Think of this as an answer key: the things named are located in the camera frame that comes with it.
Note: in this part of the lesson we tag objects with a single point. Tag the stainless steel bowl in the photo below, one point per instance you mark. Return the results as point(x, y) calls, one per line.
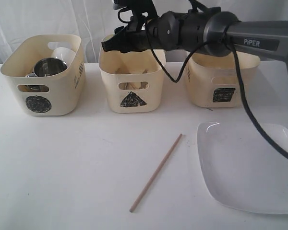
point(33, 88)

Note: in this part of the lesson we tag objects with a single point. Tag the cream bin with circle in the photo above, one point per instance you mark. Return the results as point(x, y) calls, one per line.
point(64, 88)

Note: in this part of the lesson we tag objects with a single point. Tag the cream bin with triangle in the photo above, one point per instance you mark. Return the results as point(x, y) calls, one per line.
point(131, 101)

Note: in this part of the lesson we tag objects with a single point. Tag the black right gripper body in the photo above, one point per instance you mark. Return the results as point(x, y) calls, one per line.
point(159, 33)

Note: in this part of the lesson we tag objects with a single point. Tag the white curtain backdrop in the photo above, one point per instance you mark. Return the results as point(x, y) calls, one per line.
point(92, 20)

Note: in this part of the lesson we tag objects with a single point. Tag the steel mug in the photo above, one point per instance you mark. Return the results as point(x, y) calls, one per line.
point(48, 67)

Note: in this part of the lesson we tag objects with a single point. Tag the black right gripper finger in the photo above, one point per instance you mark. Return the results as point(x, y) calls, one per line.
point(125, 41)

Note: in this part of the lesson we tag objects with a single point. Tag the cream bin with square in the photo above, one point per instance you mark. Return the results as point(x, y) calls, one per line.
point(212, 82)

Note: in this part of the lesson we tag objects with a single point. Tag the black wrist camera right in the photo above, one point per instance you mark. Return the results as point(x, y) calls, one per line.
point(137, 6)

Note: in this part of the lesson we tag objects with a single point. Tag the white round bowl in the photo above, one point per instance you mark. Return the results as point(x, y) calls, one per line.
point(65, 54)

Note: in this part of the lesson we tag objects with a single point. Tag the white square plate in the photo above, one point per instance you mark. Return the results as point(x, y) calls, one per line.
point(241, 170)

